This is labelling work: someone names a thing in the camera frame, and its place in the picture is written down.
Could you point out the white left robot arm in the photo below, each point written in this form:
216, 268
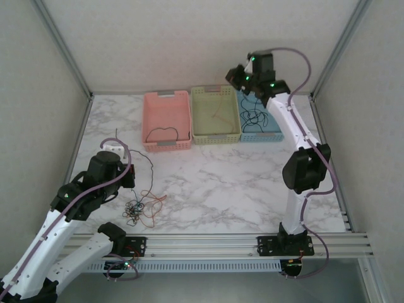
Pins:
34, 252

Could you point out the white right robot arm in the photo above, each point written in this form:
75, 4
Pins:
292, 126

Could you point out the green plastic basket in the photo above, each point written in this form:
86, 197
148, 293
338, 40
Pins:
227, 107

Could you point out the blue plastic basket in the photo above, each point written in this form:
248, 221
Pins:
274, 123

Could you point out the pink plastic basket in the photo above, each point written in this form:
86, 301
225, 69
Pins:
164, 113

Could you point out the controller board with LED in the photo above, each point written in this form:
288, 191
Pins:
120, 265
293, 266

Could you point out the aluminium table side rail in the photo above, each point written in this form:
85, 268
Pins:
83, 123
342, 208

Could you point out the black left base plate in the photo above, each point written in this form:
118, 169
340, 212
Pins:
139, 244

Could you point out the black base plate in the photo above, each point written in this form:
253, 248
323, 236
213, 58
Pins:
268, 246
139, 244

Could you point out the aluminium frame post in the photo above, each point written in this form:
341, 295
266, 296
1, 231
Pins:
341, 47
63, 47

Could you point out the aluminium mounting rail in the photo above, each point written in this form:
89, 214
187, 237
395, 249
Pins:
205, 244

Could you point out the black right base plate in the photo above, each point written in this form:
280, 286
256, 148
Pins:
268, 246

